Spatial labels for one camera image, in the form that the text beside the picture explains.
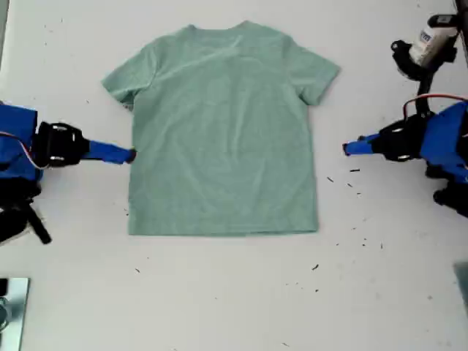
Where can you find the green t-shirt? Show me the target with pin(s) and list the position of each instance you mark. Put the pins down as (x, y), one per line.
(219, 128)

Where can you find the black camera mount stalk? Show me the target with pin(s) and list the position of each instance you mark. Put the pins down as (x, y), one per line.
(424, 91)
(41, 228)

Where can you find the shiny steel plate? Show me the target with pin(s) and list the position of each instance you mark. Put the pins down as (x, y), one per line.
(16, 314)

